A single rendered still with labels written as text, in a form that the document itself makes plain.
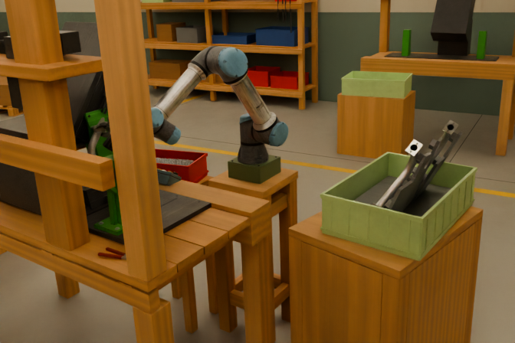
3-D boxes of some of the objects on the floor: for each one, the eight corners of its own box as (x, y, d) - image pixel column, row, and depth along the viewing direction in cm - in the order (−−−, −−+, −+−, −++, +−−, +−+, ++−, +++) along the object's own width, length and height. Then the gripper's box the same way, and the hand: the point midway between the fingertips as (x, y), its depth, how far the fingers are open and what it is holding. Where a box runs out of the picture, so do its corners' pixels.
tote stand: (374, 317, 294) (379, 181, 270) (468, 361, 258) (483, 209, 234) (291, 384, 248) (288, 227, 224) (391, 448, 212) (400, 270, 188)
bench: (70, 287, 334) (48, 151, 307) (275, 379, 251) (269, 204, 224) (-42, 351, 280) (-81, 192, 253) (171, 494, 197) (147, 282, 170)
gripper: (145, 119, 217) (112, 125, 230) (124, 103, 210) (92, 112, 223) (137, 137, 213) (105, 143, 226) (116, 122, 206) (84, 130, 219)
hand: (98, 133), depth 223 cm, fingers closed on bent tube, 3 cm apart
